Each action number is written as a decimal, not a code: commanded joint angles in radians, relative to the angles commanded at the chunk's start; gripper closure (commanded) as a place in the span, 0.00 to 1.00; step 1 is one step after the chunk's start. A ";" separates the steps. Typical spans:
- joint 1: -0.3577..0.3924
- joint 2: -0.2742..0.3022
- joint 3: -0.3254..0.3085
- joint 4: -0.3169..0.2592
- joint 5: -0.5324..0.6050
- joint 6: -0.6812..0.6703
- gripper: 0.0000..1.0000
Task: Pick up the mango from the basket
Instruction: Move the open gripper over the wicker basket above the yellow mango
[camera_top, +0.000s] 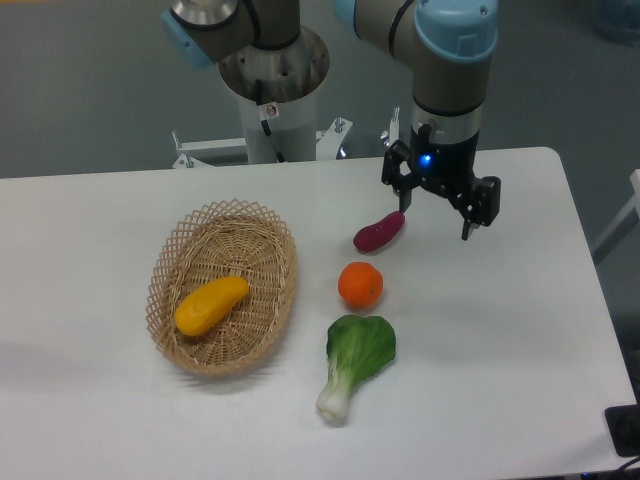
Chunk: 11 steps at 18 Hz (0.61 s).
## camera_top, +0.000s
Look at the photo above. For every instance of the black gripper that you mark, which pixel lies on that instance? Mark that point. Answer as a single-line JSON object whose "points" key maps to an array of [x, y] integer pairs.
{"points": [[440, 160]]}

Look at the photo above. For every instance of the yellow mango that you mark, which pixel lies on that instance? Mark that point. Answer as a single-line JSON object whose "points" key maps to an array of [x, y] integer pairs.
{"points": [[210, 303]]}

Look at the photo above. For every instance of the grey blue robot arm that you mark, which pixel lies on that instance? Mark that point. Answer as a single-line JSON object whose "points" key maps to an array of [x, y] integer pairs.
{"points": [[272, 63]]}

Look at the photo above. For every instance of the woven wicker basket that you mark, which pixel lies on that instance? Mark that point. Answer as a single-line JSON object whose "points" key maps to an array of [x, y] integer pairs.
{"points": [[227, 238]]}

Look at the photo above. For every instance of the purple sweet potato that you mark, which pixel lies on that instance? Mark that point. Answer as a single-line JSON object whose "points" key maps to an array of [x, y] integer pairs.
{"points": [[379, 234]]}

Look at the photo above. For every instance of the orange fruit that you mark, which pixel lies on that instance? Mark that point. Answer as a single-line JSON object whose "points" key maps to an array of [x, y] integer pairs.
{"points": [[360, 284]]}

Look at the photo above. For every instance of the green bok choy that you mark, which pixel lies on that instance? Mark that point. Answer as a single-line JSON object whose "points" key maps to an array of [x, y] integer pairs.
{"points": [[358, 348]]}

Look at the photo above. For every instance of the black device at table edge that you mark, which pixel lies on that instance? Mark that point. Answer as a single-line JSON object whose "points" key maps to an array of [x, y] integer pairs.
{"points": [[623, 426]]}

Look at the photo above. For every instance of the white metal base frame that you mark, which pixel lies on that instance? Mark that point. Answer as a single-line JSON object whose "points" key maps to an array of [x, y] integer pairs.
{"points": [[331, 143]]}

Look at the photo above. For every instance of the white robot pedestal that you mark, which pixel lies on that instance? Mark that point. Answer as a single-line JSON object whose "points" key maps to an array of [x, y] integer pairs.
{"points": [[279, 126]]}

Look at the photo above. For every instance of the white frame at right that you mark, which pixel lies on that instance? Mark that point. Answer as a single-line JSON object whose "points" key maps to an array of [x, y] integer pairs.
{"points": [[619, 227]]}

